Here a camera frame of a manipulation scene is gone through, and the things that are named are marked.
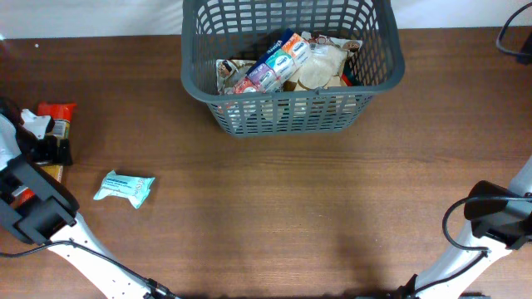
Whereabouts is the multicolour tissue pack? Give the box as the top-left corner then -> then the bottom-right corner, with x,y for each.
232,29 -> 312,94

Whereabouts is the beige rice bag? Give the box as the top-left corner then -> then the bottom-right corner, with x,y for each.
283,32 -> 363,91

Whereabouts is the right black cable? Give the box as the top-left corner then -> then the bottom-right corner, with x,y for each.
495,2 -> 532,59

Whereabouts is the green cocoa bag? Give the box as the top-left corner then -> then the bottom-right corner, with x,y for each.
341,68 -> 362,86

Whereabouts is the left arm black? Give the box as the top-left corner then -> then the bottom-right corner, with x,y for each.
1,97 -> 175,298

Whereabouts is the orange spaghetti packet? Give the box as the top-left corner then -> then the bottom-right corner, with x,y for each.
17,102 -> 76,183

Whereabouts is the grey plastic basket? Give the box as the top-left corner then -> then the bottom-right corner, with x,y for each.
180,0 -> 405,137

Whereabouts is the teal wet wipes packet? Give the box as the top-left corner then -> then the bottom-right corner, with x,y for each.
93,170 -> 155,209

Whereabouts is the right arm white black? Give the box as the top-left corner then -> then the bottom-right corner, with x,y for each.
393,160 -> 531,298

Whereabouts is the beige snack bag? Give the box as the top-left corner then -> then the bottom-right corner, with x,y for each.
216,59 -> 256,95

